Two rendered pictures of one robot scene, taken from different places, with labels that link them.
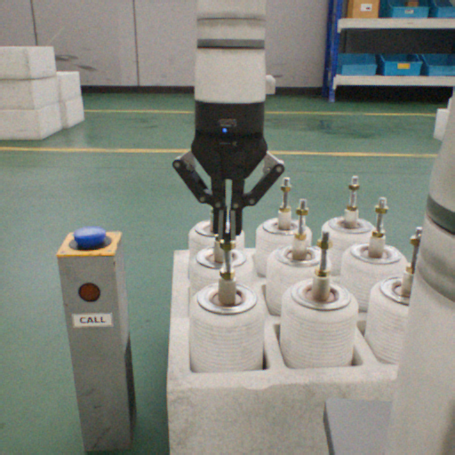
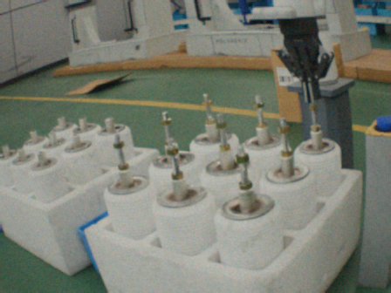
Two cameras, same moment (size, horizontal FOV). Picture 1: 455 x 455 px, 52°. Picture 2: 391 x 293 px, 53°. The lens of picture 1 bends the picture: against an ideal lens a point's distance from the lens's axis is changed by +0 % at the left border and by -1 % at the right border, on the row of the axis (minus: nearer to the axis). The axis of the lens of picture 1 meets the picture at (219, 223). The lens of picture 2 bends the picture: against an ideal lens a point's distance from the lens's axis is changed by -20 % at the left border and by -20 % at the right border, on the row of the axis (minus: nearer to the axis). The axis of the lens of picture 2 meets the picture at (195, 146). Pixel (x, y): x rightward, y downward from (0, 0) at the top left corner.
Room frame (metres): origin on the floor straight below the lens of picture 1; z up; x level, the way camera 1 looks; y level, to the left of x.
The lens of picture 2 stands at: (1.19, 0.38, 0.54)
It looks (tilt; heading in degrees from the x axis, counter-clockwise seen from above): 18 degrees down; 226
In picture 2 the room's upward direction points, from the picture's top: 10 degrees counter-clockwise
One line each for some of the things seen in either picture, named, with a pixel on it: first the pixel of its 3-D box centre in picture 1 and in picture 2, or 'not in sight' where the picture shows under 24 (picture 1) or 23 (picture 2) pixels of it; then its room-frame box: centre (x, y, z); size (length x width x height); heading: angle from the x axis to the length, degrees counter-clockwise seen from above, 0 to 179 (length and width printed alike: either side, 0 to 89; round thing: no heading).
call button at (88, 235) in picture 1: (90, 238); (386, 124); (0.54, 0.16, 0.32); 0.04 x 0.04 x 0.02
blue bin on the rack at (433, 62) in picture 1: (438, 65); not in sight; (5.08, -2.29, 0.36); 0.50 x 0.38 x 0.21; 177
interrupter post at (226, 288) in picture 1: (227, 289); (317, 139); (0.51, -0.01, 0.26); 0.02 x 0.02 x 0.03
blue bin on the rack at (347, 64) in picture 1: (354, 64); not in sight; (5.15, -1.43, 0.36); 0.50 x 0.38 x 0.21; 176
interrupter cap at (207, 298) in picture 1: (227, 299); (317, 146); (0.51, -0.01, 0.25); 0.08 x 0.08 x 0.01
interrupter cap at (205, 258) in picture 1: (221, 258); (288, 173); (0.63, 0.00, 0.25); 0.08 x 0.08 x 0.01
